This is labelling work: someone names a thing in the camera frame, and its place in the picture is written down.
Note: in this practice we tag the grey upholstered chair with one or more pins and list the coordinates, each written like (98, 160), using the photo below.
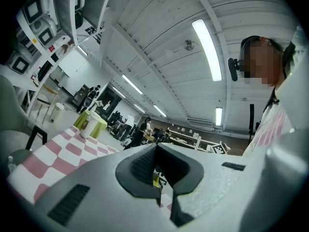
(12, 120)

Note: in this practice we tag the pink white checkered tablecloth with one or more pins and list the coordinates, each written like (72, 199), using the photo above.
(55, 158)

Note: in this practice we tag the wooden stool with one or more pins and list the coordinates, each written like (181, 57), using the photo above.
(49, 91)

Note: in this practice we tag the white display shelf table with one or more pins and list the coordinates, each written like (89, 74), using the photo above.
(188, 139)

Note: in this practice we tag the white pedal bin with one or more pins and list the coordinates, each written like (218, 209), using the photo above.
(56, 112)

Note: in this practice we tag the white storage shelf rack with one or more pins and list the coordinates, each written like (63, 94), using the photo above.
(70, 20)

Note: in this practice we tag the small clear bottle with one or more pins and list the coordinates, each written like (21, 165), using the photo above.
(11, 165)

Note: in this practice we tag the black head-worn camera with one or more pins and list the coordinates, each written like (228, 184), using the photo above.
(233, 69)

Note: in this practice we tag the person's head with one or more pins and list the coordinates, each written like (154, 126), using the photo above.
(263, 62)

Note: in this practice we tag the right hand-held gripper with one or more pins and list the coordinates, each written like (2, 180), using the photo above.
(218, 149)

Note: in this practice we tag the round ceiling fixture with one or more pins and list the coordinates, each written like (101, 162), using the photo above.
(189, 45)

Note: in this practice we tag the green tablecloth round table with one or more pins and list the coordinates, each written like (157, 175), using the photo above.
(101, 127)

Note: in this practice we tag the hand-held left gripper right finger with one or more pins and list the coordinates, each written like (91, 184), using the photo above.
(212, 178)

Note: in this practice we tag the long ceiling light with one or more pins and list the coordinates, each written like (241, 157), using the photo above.
(131, 84)
(218, 116)
(206, 49)
(159, 110)
(82, 50)

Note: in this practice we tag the ceiling air vent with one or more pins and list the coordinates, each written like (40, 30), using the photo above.
(200, 122)

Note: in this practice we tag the black chair frame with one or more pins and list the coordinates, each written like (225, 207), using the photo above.
(36, 129)

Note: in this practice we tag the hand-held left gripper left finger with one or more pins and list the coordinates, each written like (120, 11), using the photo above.
(101, 202)

